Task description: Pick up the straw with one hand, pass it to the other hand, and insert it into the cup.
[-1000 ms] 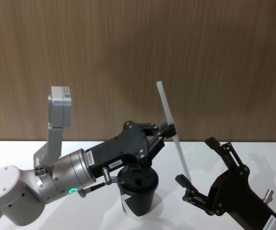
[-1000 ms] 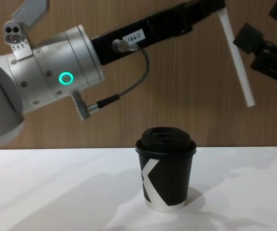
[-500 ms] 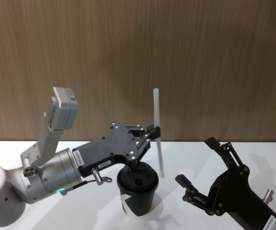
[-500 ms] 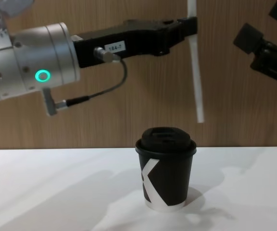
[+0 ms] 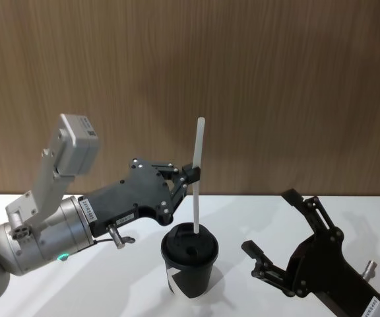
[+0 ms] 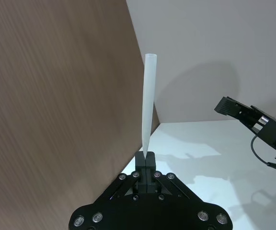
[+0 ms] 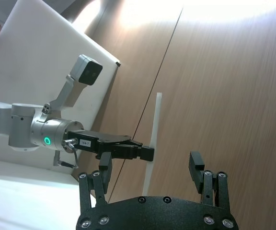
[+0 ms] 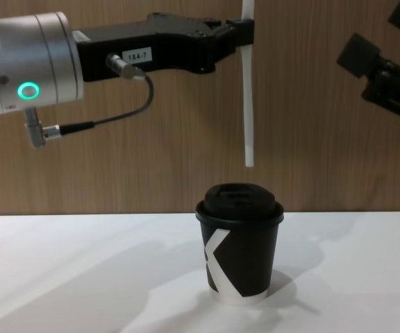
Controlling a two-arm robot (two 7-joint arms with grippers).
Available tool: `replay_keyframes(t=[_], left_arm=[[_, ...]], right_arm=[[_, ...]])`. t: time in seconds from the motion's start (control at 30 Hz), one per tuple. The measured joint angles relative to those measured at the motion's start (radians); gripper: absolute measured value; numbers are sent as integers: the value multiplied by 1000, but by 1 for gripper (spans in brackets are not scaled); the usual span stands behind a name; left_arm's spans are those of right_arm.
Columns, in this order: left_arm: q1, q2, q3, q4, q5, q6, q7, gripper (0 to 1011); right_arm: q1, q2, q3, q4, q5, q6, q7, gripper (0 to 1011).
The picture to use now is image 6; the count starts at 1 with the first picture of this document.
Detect brown wood-grain panel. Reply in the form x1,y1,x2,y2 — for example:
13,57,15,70
0,0,161,230

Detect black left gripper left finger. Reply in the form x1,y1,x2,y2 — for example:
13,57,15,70
93,151,147,205

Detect thin dark gripper cable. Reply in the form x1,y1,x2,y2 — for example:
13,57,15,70
250,135,276,169

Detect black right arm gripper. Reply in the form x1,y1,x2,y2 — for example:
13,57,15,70
214,95,276,166

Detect white translucent tapered plastic tube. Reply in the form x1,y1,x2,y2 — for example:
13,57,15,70
141,53,159,156

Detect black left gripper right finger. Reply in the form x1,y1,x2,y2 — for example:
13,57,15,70
146,151,202,205

